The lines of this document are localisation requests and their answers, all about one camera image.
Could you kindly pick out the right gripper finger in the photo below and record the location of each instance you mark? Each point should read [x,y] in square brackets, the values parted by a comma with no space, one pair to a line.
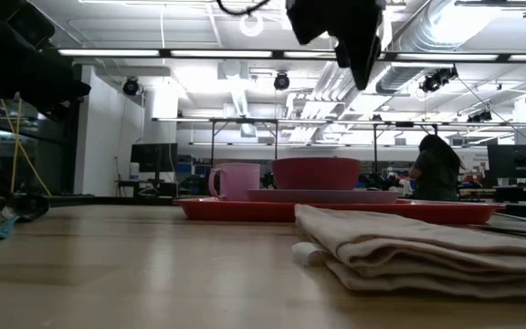
[343,52]
[367,59]

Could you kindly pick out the black ceiling camera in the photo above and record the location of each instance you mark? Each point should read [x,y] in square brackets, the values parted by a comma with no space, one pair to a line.
[480,116]
[130,87]
[281,81]
[436,81]

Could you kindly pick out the white bottle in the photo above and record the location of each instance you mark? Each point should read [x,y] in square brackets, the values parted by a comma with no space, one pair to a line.
[134,171]

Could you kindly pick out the dark red bowl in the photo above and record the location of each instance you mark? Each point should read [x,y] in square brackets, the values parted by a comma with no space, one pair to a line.
[315,173]

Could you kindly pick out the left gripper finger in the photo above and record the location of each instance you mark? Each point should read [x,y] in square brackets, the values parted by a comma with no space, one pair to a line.
[62,73]
[62,93]

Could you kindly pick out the beige cloth napkin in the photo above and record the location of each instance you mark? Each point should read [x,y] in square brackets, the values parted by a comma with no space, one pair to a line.
[404,247]

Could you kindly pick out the pink mug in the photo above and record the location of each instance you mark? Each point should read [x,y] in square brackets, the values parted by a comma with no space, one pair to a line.
[240,183]

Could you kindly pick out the lavender grey plate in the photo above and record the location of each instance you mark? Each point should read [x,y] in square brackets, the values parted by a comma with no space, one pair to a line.
[327,196]

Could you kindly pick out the overhead light bar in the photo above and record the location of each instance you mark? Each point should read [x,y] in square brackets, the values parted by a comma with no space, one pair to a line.
[222,53]

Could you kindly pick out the black background workstation frame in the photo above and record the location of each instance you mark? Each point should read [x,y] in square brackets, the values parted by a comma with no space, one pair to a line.
[375,146]
[276,146]

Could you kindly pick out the red plastic tray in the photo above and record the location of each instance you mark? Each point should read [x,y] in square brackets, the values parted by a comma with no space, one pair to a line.
[226,212]

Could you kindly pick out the silver ventilation duct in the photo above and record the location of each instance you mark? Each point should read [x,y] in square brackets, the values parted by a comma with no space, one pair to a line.
[432,32]

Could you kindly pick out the person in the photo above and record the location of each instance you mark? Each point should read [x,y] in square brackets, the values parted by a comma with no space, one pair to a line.
[436,173]

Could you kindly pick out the black computer monitor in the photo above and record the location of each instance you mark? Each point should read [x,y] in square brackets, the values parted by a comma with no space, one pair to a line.
[153,157]
[516,160]

